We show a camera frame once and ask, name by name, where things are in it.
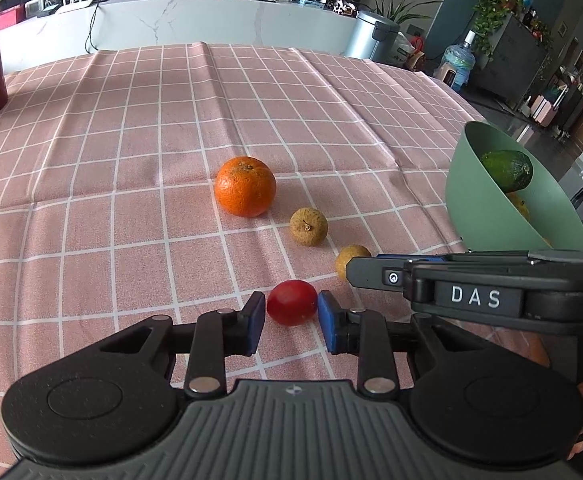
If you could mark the trailing vine plant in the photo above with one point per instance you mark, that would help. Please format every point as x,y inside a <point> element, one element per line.
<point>496,5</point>

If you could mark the orange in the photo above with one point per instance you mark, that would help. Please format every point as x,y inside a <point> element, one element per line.
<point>245,187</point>

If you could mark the dark grey cabinet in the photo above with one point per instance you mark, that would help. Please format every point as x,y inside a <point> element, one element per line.
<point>514,67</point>

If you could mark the pink checkered tablecloth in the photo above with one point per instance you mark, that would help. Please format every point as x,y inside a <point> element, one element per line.
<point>121,185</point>

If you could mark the green avocado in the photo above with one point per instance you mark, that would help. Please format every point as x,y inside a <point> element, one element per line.
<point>509,169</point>

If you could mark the white marble media console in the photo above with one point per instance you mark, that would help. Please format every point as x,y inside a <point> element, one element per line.
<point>196,22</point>

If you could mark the blue water bottle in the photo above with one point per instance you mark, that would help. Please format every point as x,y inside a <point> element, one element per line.
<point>455,65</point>

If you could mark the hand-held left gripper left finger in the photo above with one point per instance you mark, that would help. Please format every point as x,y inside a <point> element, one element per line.
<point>254,322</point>

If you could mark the flat red box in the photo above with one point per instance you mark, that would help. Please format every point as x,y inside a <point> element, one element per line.
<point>10,20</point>

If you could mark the small white device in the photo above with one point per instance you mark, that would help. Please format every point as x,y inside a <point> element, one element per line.
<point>34,7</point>

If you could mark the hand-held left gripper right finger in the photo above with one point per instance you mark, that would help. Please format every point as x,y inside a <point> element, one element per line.
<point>329,320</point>

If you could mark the white plastic bag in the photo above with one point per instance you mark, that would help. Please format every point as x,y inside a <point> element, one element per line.
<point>402,47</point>

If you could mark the red cherry tomato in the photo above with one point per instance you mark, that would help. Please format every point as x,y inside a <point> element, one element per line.
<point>291,304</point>

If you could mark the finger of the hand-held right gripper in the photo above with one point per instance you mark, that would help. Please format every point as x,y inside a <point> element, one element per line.
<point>376,275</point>
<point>411,258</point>

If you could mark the yellow-green mango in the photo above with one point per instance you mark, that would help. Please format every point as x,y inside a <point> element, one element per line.
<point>519,205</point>

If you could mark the brown longan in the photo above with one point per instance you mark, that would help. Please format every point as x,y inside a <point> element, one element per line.
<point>309,226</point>
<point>347,255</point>

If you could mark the silver trash can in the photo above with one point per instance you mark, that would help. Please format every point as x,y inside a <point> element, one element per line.
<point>369,37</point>

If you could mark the green colander bowl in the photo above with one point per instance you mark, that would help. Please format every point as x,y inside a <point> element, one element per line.
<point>476,210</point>

